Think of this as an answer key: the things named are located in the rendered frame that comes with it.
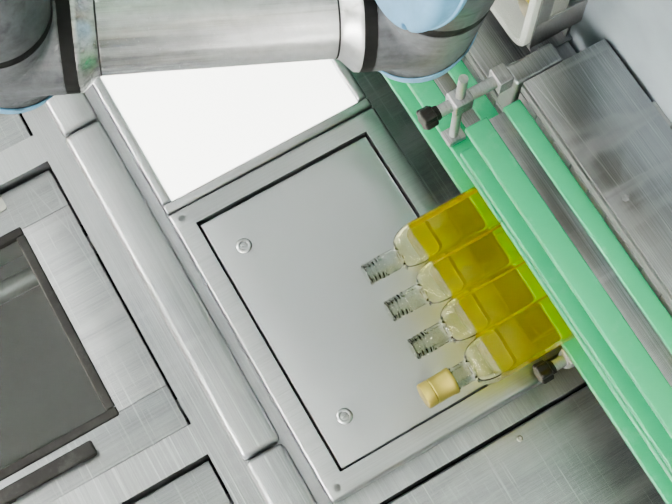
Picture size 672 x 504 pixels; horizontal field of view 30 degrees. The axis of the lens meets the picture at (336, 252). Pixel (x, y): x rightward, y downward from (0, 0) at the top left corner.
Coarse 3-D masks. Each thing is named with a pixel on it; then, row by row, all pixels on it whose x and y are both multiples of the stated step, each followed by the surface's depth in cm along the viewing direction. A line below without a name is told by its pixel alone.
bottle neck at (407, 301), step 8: (408, 288) 161; (416, 288) 160; (400, 296) 160; (408, 296) 160; (416, 296) 160; (424, 296) 160; (384, 304) 161; (392, 304) 160; (400, 304) 159; (408, 304) 160; (416, 304) 160; (424, 304) 161; (392, 312) 159; (400, 312) 160; (408, 312) 160
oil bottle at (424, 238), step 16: (464, 192) 163; (448, 208) 162; (464, 208) 162; (480, 208) 162; (416, 224) 162; (432, 224) 162; (448, 224) 162; (464, 224) 162; (480, 224) 162; (400, 240) 161; (416, 240) 161; (432, 240) 161; (448, 240) 161; (464, 240) 162; (400, 256) 162; (416, 256) 160; (432, 256) 161; (416, 272) 164
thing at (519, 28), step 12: (504, 0) 161; (516, 0) 161; (540, 0) 148; (492, 12) 162; (504, 12) 160; (516, 12) 160; (528, 12) 151; (504, 24) 160; (516, 24) 160; (528, 24) 153; (516, 36) 159; (528, 36) 155
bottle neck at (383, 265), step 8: (392, 248) 163; (384, 256) 162; (392, 256) 162; (368, 264) 162; (376, 264) 161; (384, 264) 161; (392, 264) 162; (400, 264) 162; (368, 272) 161; (376, 272) 161; (384, 272) 162; (392, 272) 162; (368, 280) 163; (376, 280) 162
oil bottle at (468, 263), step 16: (496, 224) 161; (480, 240) 161; (496, 240) 161; (448, 256) 160; (464, 256) 160; (480, 256) 160; (496, 256) 160; (512, 256) 160; (432, 272) 159; (448, 272) 159; (464, 272) 159; (480, 272) 159; (496, 272) 160; (432, 288) 159; (448, 288) 159; (464, 288) 159; (432, 304) 161
